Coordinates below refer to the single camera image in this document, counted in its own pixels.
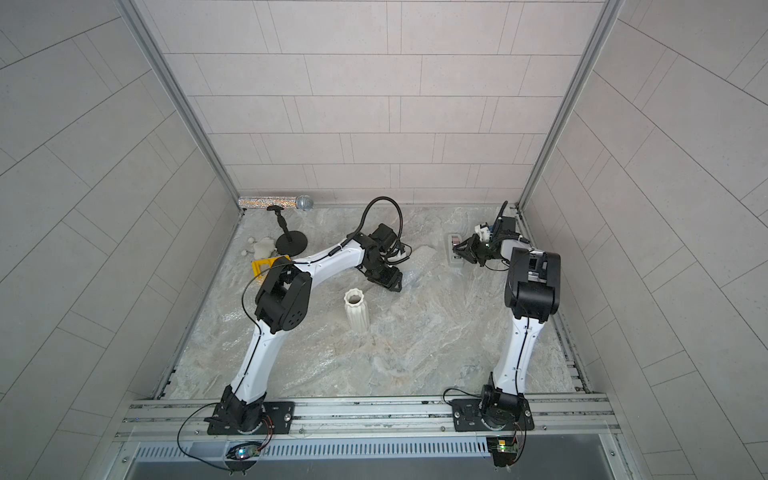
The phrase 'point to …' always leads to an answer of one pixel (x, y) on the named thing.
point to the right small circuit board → (504, 450)
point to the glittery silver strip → (260, 202)
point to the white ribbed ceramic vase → (357, 312)
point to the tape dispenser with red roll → (452, 239)
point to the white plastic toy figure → (263, 248)
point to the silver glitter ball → (304, 202)
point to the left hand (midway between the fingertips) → (398, 282)
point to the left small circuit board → (244, 451)
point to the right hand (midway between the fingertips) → (459, 244)
